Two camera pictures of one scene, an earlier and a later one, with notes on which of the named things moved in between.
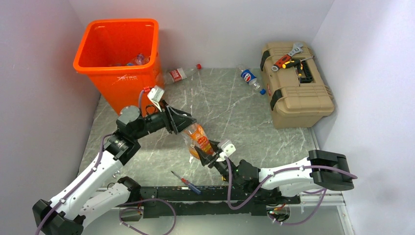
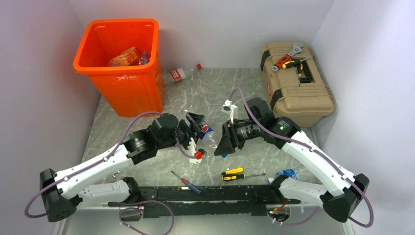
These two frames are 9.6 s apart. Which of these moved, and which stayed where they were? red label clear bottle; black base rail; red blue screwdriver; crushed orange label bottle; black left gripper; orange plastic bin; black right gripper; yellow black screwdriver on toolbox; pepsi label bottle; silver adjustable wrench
Moved: crushed orange label bottle; black right gripper; pepsi label bottle; black left gripper
Stayed: black base rail; red label clear bottle; red blue screwdriver; orange plastic bin; yellow black screwdriver on toolbox; silver adjustable wrench
